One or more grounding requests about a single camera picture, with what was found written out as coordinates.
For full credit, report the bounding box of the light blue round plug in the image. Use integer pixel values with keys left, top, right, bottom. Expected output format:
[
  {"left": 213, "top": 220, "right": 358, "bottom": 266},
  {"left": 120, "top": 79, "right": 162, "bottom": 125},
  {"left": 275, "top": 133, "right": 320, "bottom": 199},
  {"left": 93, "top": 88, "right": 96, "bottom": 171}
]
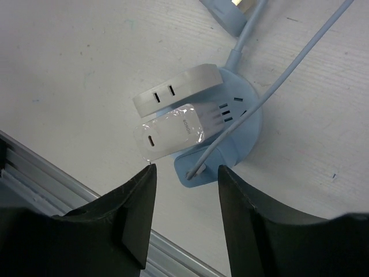
[{"left": 200, "top": 0, "right": 256, "bottom": 37}]

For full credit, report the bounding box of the round light blue socket hub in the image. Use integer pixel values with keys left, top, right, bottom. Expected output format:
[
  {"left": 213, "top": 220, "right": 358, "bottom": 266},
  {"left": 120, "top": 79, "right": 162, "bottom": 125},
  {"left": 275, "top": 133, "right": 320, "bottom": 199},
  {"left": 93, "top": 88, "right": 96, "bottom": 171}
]
[{"left": 156, "top": 68, "right": 262, "bottom": 165}]

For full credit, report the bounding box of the thin light blue USB cable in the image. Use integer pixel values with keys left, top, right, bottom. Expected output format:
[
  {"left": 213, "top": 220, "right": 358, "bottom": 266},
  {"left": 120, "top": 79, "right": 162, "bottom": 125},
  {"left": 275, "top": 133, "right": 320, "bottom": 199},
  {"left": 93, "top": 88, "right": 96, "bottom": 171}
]
[{"left": 186, "top": 0, "right": 357, "bottom": 180}]

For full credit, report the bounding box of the white square multi-outlet adapter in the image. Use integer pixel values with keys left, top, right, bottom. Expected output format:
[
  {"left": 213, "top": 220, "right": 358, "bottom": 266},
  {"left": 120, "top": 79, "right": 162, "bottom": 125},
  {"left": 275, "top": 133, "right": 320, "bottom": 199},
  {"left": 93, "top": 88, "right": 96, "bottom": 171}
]
[{"left": 133, "top": 63, "right": 223, "bottom": 118}]

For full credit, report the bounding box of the aluminium rail table edge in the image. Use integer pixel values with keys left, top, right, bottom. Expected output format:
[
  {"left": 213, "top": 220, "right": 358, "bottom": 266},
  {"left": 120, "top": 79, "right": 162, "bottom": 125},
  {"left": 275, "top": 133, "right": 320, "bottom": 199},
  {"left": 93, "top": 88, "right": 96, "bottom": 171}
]
[{"left": 1, "top": 132, "right": 222, "bottom": 276}]

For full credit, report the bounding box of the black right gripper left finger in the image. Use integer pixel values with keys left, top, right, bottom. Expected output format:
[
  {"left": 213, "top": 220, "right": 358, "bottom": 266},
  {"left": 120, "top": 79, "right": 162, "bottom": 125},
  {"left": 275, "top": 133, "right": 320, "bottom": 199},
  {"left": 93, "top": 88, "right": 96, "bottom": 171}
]
[{"left": 1, "top": 164, "right": 157, "bottom": 276}]

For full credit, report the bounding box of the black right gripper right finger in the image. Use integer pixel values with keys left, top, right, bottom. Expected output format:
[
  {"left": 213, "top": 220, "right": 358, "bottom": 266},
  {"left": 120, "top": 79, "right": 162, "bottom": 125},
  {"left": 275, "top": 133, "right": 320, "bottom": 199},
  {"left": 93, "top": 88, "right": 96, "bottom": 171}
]
[{"left": 218, "top": 166, "right": 368, "bottom": 276}]

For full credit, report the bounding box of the white Honor USB charger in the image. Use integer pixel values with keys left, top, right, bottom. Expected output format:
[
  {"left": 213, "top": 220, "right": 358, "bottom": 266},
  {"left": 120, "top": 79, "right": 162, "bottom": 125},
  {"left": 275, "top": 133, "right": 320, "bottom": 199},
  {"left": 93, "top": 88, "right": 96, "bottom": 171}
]
[{"left": 134, "top": 102, "right": 225, "bottom": 162}]

